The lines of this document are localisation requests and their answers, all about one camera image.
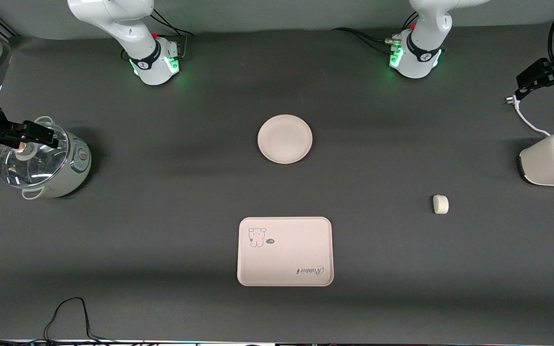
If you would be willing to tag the small white bun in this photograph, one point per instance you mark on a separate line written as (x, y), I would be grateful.
(440, 204)

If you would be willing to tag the round beige plate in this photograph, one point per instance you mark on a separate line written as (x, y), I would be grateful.
(284, 139)

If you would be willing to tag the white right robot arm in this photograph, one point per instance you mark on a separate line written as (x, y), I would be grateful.
(147, 57)

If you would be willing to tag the beige tray with rabbit print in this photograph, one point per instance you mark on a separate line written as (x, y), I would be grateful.
(284, 262)

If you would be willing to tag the pale green electric pot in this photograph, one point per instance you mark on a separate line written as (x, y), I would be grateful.
(72, 173)

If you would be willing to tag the white two-slot toaster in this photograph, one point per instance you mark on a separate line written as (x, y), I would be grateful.
(546, 163)

